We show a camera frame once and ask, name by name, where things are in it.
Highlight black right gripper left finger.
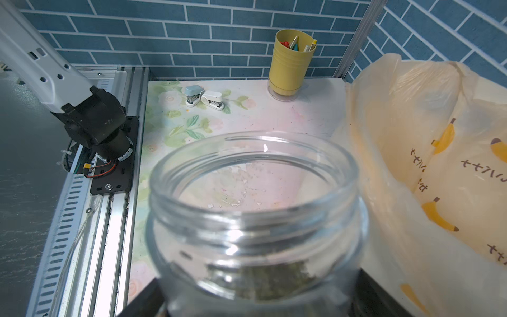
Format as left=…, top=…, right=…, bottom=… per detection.
left=118, top=278, right=168, bottom=317

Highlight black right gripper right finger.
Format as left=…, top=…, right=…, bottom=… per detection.
left=350, top=269, right=413, bottom=317

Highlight dark moldy tea leaves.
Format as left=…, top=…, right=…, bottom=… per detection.
left=205, top=261, right=316, bottom=302

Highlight clear glass jar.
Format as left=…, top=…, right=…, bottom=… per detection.
left=146, top=132, right=368, bottom=316

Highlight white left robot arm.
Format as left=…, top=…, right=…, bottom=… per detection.
left=1, top=1, right=133, bottom=161

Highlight banana print bin bag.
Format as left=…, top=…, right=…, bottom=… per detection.
left=346, top=54, right=506, bottom=316

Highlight white stapler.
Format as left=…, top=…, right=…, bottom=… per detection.
left=200, top=91, right=224, bottom=111

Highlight light blue stapler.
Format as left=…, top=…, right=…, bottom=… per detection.
left=184, top=85, right=205, bottom=107

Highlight yellow plastic pen cup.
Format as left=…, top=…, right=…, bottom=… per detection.
left=268, top=29, right=317, bottom=101

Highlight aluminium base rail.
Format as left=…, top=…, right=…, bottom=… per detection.
left=27, top=67, right=150, bottom=316

